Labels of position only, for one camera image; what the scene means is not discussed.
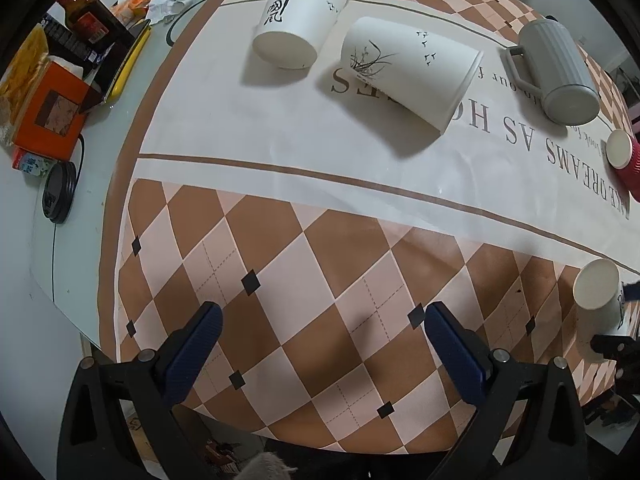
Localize white orchid print paper cup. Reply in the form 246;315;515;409
341;16;485;136

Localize plain white paper cup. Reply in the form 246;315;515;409
572;258;633;364

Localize crumpled white tissue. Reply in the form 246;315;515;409
144;0;197;26

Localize orange snack packet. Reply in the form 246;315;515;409
111;0;167;27

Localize red paper cup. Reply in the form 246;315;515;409
605;129;640;200

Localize yellow case tablet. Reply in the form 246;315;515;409
82;20;152;114

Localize grey furry object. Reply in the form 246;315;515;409
237;451;294;480

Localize orange box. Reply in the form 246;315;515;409
12;59;104;162

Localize dark printed packet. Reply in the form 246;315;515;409
39;11;112;67

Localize small blue white packet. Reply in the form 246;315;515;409
12;147;59;177

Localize white calligraphy paper cup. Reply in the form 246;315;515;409
251;0;351;71

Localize brown checkered tablecloth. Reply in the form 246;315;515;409
97;0;640;456

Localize grey ribbed mug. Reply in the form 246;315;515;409
502;17;602;126

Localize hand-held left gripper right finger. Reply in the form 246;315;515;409
424;301;589;480

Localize yellow plastic bag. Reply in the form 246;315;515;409
0;25;52;147

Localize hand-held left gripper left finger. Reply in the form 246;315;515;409
56;301;224;480

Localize black round lid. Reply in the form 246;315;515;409
41;160;78;225

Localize brown bottle with red label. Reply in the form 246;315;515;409
60;0;135;55

